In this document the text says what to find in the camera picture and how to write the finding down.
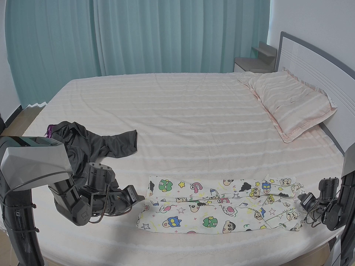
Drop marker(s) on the bed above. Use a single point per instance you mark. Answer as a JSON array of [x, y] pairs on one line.
[[180, 120]]

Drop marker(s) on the blue-green curtain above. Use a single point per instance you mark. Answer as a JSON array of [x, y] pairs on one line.
[[52, 43], [180, 29]]

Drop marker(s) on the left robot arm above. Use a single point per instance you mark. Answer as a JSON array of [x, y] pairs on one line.
[[33, 159]]

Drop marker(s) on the purple satin garment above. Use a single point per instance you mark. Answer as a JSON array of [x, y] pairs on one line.
[[52, 130]]

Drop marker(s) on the white printed pyjama top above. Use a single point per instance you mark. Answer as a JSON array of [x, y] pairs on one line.
[[208, 204]]

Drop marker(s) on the black shirt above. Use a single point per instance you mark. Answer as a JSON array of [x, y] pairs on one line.
[[83, 145]]

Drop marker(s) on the pale pink striped pillow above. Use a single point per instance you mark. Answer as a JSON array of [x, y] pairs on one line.
[[291, 104]]

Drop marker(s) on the grey bedside table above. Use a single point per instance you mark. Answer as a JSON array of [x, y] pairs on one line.
[[255, 62]]

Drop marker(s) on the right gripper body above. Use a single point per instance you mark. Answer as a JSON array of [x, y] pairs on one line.
[[307, 201]]

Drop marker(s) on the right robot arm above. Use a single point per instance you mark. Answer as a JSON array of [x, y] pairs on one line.
[[348, 192]]

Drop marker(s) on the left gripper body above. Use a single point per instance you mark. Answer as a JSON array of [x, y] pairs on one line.
[[132, 195]]

